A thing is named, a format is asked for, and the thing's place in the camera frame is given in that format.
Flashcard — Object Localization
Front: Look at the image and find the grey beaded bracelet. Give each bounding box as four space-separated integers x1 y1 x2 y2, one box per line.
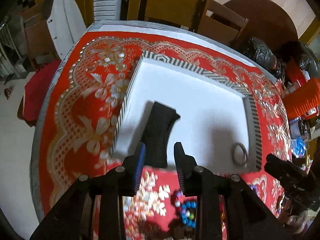
231 142 249 167

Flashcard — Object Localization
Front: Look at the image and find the blue plastic bag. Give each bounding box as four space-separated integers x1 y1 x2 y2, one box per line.
291 137 306 158

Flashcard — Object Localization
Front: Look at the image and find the white striped-edge tray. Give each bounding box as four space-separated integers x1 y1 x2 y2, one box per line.
111 51 262 174

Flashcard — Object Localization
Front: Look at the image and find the orange plastic stool stack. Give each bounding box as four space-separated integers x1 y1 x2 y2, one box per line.
282 77 319 121

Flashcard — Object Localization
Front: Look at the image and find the red cloth on chair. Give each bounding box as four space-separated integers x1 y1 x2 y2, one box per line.
17 60 61 127

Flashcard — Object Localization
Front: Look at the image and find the black plastic bag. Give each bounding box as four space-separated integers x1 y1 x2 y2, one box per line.
239 37 285 81

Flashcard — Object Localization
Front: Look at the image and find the white cushioned chair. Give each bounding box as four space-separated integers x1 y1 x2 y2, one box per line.
47 0 86 60

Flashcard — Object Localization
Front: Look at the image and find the wooden chair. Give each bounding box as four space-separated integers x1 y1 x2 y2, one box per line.
127 0 248 46

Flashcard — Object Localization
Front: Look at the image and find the dark round wooden table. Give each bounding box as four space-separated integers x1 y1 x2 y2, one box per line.
224 0 298 50

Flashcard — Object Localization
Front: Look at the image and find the blue multicolour beaded bracelet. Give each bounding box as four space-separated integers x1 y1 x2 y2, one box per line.
171 190 198 228

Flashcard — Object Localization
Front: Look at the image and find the black bracelet display stand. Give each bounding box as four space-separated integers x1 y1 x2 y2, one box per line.
141 102 180 168

